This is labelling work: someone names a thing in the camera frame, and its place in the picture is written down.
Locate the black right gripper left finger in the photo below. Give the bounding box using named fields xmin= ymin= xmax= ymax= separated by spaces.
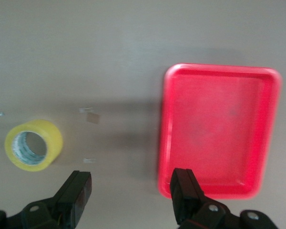
xmin=0 ymin=170 xmax=92 ymax=229

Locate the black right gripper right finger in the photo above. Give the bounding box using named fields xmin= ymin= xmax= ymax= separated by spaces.
xmin=169 ymin=168 xmax=277 ymax=229

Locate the brown tape patch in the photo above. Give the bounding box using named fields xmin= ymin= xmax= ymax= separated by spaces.
xmin=86 ymin=113 xmax=101 ymax=124

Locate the yellow packing tape roll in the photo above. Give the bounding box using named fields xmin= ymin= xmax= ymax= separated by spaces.
xmin=4 ymin=119 xmax=64 ymax=173

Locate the red plastic tray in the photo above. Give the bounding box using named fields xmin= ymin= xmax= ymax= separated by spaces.
xmin=157 ymin=63 xmax=283 ymax=200

